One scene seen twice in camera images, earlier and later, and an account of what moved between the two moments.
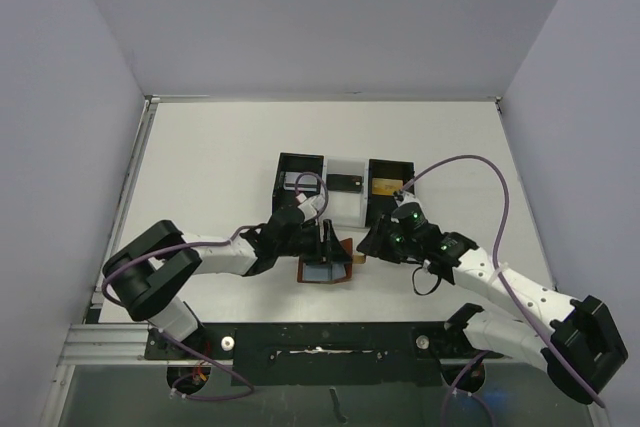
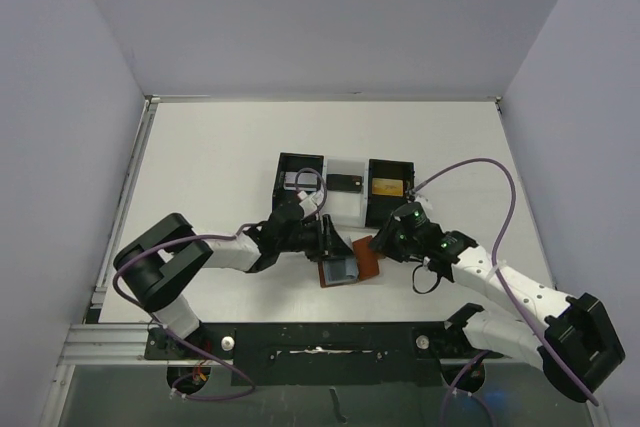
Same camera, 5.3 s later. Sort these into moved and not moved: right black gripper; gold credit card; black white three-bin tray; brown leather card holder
Moved: brown leather card holder
Not moved: black white three-bin tray; gold credit card; right black gripper
